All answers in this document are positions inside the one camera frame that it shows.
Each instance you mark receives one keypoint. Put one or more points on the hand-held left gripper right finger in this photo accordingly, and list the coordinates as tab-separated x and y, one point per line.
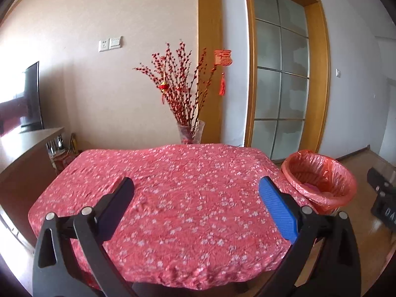
278	207

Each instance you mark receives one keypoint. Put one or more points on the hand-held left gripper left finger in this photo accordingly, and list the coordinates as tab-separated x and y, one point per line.
119	204

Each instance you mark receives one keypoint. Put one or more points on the plastic lattice waste basket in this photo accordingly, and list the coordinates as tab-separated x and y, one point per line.
304	176

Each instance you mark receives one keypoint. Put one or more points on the red plastic bin liner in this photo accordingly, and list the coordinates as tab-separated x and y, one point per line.
343	188

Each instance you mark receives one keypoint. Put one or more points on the red floral tablecloth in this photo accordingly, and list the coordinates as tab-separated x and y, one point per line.
191	191

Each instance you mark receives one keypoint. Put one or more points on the clear glass vase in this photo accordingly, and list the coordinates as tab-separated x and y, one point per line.
190	133

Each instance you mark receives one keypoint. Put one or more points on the wooden television cabinet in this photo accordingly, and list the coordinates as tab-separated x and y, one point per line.
24	161

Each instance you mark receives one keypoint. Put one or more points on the red berry branches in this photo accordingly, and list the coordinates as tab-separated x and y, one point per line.
182	99

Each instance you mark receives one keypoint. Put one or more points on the small red lantern ornament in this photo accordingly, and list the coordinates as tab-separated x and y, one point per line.
164	86

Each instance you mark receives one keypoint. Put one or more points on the black flat television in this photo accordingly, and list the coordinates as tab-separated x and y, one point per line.
31	99

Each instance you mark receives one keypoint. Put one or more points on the frosted glass sliding door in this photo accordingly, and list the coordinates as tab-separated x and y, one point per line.
278	68

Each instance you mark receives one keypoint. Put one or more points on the red paper tassel ornament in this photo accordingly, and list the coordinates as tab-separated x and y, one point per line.
223	57

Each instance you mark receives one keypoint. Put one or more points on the wooden door frame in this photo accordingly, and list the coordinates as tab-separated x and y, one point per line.
318	68

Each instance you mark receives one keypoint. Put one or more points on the white wall socket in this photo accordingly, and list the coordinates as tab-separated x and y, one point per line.
103	45

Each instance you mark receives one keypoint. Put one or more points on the white light switch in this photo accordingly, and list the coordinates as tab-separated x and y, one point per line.
115	42

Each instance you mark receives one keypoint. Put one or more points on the wooden wall pillar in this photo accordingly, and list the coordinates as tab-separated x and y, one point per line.
210	21

